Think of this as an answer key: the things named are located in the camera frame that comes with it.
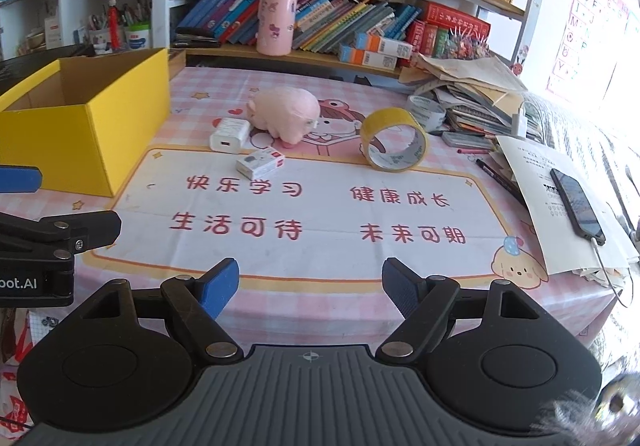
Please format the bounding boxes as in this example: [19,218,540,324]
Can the large white charger block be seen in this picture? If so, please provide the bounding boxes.
[209,118,251,153]

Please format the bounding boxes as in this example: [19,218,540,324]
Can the white box red label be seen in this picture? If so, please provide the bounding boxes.
[44,18,64,49]

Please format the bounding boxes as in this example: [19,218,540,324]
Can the clear tape roll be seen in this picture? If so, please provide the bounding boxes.
[406,94,447,131]

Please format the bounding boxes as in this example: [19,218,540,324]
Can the yellow cardboard box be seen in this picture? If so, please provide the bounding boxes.
[0,47,172,199]

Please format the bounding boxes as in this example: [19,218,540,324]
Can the bunch of pens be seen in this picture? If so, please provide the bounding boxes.
[87,0,153,31]

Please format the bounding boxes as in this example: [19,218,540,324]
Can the white red plastic bag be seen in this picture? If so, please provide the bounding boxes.
[0,310,37,429]

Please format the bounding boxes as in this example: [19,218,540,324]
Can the wooden chessboard box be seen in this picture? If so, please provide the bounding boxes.
[166,50,188,81]

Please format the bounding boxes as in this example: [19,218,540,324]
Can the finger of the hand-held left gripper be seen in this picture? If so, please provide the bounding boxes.
[0,166,44,195]
[0,210,123,255]

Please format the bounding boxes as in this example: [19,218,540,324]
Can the white jar green lid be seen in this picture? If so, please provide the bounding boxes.
[124,24,152,52]

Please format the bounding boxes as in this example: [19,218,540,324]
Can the white phone cable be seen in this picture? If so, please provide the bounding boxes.
[590,238,632,307]

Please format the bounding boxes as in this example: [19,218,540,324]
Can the pink pig plush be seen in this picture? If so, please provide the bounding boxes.
[247,86,321,149]

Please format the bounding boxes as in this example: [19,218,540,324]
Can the grey flat case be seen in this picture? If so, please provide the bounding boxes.
[442,131,494,149]

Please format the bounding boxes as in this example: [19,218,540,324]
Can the yellow tape roll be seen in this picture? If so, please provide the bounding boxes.
[360,107,430,172]

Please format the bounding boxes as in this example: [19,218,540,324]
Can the grey fuzzy cloth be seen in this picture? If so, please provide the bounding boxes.
[549,366,640,446]

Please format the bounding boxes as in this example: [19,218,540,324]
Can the orange white small box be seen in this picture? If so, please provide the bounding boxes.
[340,46,399,70]
[357,33,414,59]

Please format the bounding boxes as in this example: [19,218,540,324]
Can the small white printed box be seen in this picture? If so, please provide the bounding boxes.
[236,147,287,179]

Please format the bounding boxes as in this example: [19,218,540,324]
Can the alphabet wall poster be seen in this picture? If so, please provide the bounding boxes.
[545,0,632,102]

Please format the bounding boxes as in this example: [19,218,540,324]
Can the pink printed cup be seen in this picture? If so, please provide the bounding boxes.
[256,0,299,56]

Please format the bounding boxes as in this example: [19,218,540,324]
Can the black notebook stack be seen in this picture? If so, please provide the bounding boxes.
[170,28,221,49]

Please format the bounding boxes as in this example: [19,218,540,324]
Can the black pen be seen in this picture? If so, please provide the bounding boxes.
[475,158,529,207]

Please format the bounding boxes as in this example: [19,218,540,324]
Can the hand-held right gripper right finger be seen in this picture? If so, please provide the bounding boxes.
[375,257,550,363]

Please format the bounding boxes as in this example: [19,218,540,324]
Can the pile of papers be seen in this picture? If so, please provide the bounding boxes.
[400,53,547,137]

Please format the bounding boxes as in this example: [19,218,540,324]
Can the row of colourful books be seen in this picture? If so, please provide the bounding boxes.
[175,0,427,54]

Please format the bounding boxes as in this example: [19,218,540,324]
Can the pink checkered desktop cloth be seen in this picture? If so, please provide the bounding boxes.
[0,60,618,342]

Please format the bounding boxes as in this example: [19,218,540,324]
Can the black electronic keyboard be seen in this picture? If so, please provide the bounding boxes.
[0,44,99,94]

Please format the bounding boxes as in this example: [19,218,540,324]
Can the white paper sheet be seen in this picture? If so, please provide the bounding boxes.
[495,135,640,277]

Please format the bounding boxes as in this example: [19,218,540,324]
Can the white pen holder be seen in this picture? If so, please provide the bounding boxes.
[87,28,112,51]

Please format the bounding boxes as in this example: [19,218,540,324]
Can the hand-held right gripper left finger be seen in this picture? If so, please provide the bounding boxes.
[81,257,241,363]

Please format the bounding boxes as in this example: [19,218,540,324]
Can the black smartphone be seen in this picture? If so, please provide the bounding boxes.
[550,168,607,247]

